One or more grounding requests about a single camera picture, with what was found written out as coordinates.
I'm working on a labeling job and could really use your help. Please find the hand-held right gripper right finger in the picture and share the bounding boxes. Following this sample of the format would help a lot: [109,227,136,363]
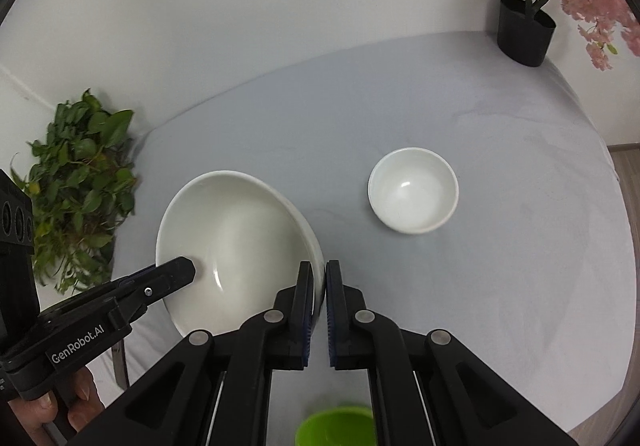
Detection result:
[326,260,578,446]

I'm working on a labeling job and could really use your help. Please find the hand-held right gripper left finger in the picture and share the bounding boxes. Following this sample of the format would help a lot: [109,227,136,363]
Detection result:
[67,261,316,446]

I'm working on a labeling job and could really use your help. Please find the large white bowl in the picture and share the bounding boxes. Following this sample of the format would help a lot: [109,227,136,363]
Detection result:
[155,170,326,338]

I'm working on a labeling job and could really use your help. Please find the green plastic bowl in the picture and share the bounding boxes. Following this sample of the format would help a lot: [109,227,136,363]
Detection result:
[295,406,375,446]

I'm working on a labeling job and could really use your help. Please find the person's left hand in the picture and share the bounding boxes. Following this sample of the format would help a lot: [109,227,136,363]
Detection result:
[7,367,107,446]

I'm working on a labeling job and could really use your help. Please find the green potted plant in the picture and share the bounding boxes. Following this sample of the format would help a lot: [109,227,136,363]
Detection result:
[10,89,138,297]

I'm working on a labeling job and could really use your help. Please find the grey tablecloth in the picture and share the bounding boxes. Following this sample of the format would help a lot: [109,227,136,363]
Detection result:
[90,30,623,437]

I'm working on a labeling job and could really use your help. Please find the small white bowl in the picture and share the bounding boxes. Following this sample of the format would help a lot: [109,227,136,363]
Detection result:
[368,147,460,234]

